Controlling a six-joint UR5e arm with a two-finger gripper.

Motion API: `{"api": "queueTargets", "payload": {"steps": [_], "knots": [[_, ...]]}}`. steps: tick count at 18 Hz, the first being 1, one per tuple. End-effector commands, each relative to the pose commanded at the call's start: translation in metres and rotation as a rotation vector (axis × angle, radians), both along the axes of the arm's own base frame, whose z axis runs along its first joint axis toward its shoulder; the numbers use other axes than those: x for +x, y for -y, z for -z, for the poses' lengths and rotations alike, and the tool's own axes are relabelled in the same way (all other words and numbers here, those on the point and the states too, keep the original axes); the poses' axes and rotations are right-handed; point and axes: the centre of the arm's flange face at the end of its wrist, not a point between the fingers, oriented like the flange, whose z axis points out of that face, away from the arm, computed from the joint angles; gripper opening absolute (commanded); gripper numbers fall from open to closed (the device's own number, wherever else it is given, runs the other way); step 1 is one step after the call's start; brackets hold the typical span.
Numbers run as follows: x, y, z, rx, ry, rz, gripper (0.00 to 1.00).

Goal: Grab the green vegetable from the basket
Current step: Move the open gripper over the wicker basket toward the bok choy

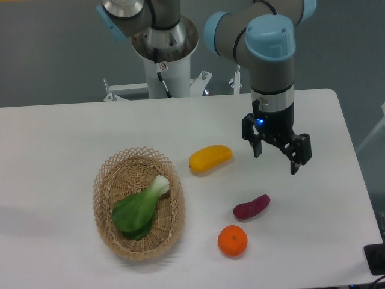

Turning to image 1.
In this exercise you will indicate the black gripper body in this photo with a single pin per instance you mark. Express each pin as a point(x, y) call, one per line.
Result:
point(274, 128)

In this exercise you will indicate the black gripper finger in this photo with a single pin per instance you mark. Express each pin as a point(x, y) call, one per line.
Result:
point(299, 151)
point(249, 135)

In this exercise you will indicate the green bok choy vegetable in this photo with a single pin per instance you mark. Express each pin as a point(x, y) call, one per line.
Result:
point(134, 215)

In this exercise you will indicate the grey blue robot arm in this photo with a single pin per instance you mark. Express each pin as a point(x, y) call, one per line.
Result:
point(260, 39)

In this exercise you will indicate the woven wicker basket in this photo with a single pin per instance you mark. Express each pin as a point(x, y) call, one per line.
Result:
point(131, 171)

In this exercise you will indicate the yellow mango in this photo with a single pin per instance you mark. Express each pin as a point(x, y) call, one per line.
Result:
point(209, 157)

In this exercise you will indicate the purple sweet potato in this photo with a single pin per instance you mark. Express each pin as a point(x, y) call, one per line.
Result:
point(251, 209)

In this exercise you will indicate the orange tangerine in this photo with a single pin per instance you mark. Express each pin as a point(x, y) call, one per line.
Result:
point(232, 241)

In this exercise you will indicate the black device at table edge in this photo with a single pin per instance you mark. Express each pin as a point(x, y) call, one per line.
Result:
point(374, 254)

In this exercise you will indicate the white frame at right edge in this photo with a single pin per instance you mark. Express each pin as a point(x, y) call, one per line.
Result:
point(372, 133)

